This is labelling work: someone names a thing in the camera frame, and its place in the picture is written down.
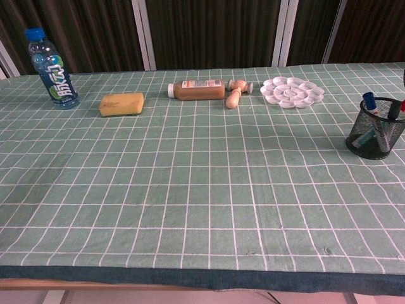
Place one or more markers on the brown drink bottle white cap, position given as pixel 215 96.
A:
pixel 202 90

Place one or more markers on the small wooden mallet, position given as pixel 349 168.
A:
pixel 235 95

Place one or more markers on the green grid tablecloth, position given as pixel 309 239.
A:
pixel 202 177

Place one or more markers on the blue capped marker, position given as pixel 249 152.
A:
pixel 369 102

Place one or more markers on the white flower paint palette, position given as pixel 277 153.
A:
pixel 292 92

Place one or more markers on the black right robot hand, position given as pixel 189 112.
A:
pixel 404 77

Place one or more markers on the yellow sponge block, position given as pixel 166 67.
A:
pixel 121 103

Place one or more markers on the black mesh pen holder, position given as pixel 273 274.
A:
pixel 373 142

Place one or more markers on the blue sports drink bottle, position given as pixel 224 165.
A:
pixel 57 79

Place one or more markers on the white screen frame post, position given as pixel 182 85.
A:
pixel 333 35
pixel 144 35
pixel 283 31
pixel 8 61

